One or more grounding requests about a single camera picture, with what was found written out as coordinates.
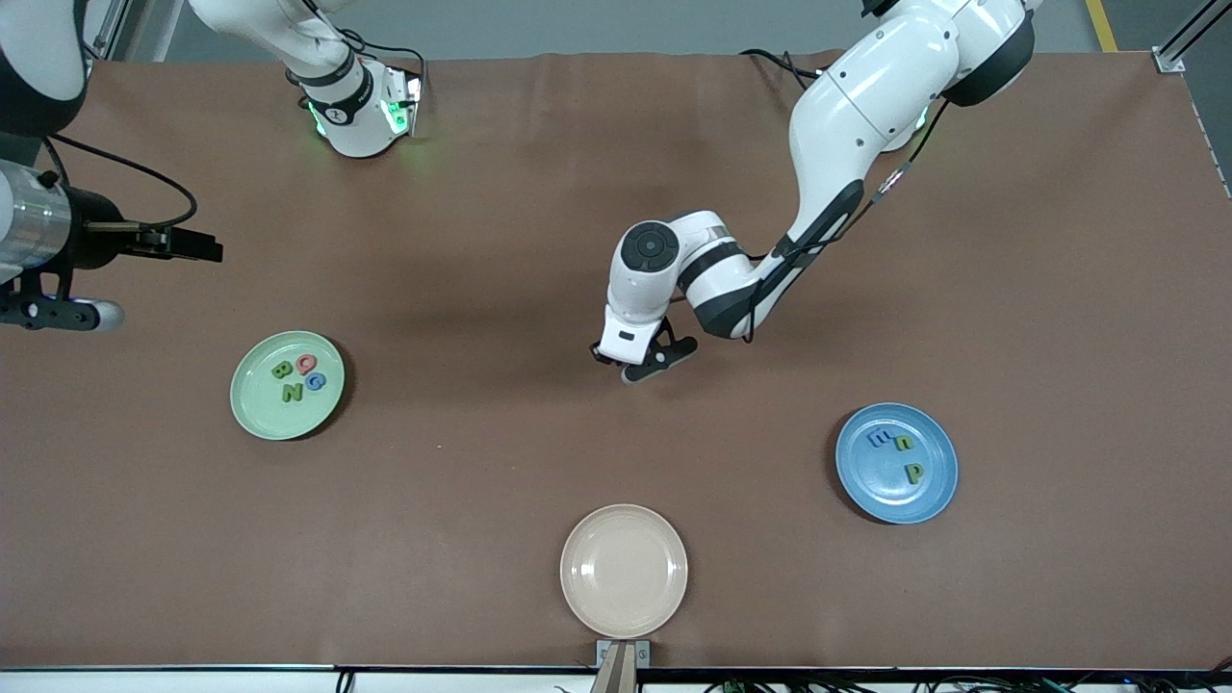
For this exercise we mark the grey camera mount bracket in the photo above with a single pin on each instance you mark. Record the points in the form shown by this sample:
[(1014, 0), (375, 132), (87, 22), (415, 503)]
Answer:
[(622, 674)]

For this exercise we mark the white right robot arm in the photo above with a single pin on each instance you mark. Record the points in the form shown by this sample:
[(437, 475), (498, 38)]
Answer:
[(356, 125)]

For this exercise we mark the green foam letter B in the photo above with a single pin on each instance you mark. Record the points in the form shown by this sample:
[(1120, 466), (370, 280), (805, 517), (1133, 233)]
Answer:
[(276, 371)]

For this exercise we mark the aluminium frame profile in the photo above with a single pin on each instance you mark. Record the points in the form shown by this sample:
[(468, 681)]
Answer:
[(1169, 60), (111, 24)]

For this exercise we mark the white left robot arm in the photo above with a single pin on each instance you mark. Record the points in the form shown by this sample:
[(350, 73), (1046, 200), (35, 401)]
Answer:
[(847, 115)]

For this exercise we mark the black table edge rail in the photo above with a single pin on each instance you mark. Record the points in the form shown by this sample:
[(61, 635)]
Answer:
[(866, 674)]

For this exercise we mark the blue plate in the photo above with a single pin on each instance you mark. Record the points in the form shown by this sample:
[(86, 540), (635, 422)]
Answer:
[(885, 496)]

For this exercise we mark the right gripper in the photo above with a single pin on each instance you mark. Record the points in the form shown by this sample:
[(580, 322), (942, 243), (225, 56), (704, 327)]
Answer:
[(93, 228)]

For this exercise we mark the red foam letter Q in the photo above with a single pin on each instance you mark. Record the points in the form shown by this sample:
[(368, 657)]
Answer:
[(300, 365)]

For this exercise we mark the beige plate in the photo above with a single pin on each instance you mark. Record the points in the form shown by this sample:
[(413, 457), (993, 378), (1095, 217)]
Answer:
[(624, 571)]

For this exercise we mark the blue foam letter m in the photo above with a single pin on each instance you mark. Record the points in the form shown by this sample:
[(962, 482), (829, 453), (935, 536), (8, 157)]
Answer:
[(880, 440)]

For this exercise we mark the green foam letter p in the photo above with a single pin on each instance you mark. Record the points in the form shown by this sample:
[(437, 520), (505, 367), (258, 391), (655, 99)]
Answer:
[(912, 472)]

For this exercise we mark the light green plate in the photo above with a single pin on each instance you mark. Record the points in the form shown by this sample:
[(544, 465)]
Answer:
[(269, 419)]

